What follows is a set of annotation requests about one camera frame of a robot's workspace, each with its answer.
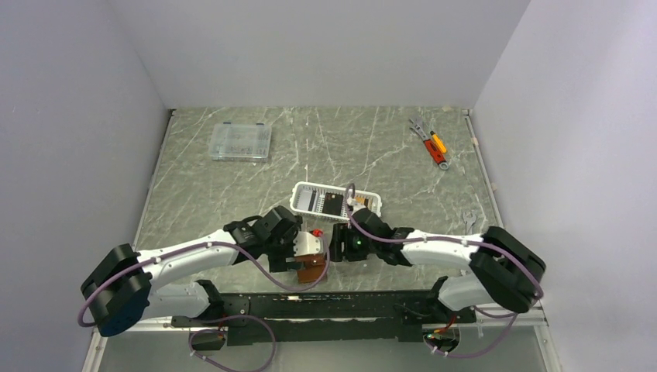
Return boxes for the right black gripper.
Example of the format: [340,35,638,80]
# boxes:
[324,223,379,262]

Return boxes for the red adjustable wrench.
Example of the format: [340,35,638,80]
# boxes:
[423,139,449,171]

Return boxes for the silver open-end wrench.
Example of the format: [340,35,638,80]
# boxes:
[462,211,477,235]

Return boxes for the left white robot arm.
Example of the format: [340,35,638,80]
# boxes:
[77,206,330,337]

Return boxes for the clear plastic organizer box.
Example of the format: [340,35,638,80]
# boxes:
[208,122,272,163]

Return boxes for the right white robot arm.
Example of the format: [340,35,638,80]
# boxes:
[329,208,546,322]

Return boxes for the yellow handled screwdriver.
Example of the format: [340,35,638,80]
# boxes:
[430,131,447,154]

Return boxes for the brown leather card holder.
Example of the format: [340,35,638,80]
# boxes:
[294,253,329,284]

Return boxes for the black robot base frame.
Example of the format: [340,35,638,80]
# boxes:
[171,290,476,346]

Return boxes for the white striped card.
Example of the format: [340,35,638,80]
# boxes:
[297,188,320,212]

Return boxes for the white plastic basket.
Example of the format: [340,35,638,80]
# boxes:
[290,181,383,222]

